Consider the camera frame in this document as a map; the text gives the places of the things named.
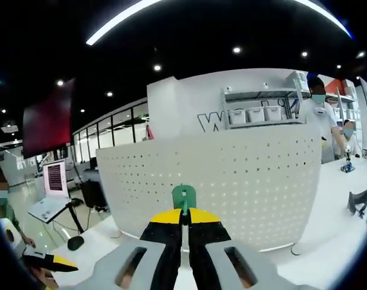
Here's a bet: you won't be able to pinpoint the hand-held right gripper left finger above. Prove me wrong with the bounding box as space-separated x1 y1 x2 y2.
92 208 184 290

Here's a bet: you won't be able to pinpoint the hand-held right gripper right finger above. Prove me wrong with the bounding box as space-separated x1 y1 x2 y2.
186 207 319 290

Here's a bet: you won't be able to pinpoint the green hook assembly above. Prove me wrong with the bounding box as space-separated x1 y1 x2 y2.
171 184 198 226

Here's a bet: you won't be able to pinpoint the white perforated mounting plate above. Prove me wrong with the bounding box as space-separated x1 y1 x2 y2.
95 124 323 257

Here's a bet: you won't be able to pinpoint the person's left hand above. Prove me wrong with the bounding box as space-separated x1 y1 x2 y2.
31 268 60 289

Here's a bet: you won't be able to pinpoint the black laptop stand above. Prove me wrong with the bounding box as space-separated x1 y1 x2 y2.
51 201 85 251

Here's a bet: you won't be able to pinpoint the open laptop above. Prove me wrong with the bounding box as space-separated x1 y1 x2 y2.
27 159 73 225

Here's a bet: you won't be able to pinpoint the black computer tower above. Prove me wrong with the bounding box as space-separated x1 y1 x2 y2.
80 179 108 209

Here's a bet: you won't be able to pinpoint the large dark red display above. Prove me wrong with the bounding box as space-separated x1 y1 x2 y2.
22 79 73 160

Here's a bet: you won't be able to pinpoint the white storage bin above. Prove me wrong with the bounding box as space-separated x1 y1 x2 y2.
246 107 265 123
264 105 284 121
230 109 247 124

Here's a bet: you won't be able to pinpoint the metal storage shelf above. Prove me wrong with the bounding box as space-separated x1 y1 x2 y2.
221 86 305 130

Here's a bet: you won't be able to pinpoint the black curved object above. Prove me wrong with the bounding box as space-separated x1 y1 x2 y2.
348 189 367 217

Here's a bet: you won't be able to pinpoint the small blue object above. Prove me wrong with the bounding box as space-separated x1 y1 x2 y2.
340 150 356 173

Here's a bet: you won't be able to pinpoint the round ceiling downlights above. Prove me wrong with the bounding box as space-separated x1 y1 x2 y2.
0 47 365 115

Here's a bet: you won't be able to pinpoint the ceiling light strip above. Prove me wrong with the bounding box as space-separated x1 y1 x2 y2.
85 0 353 47

